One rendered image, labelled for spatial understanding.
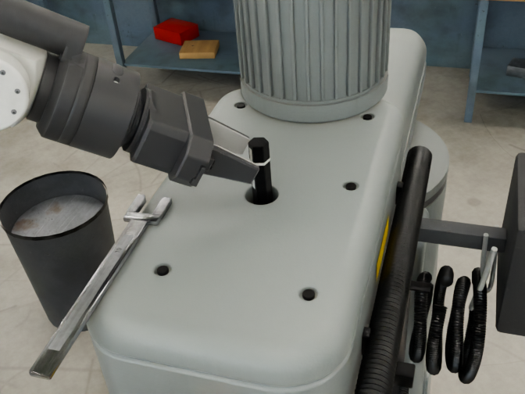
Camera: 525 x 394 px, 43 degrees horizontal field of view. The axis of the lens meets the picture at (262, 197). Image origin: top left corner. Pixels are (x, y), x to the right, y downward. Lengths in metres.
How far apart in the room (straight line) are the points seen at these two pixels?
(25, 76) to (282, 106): 0.36
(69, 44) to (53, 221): 2.53
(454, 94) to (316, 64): 4.11
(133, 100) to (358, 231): 0.26
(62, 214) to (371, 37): 2.47
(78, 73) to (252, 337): 0.28
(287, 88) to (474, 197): 3.13
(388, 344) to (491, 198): 3.26
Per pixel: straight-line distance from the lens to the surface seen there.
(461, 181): 4.01
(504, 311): 1.07
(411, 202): 0.85
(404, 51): 1.34
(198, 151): 0.62
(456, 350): 1.13
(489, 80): 4.62
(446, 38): 5.18
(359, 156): 0.78
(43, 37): 0.62
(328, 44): 0.80
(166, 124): 0.62
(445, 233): 1.08
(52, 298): 3.15
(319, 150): 0.79
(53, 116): 0.61
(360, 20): 0.80
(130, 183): 4.14
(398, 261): 0.76
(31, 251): 2.95
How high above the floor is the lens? 2.32
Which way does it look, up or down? 37 degrees down
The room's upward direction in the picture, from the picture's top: 5 degrees counter-clockwise
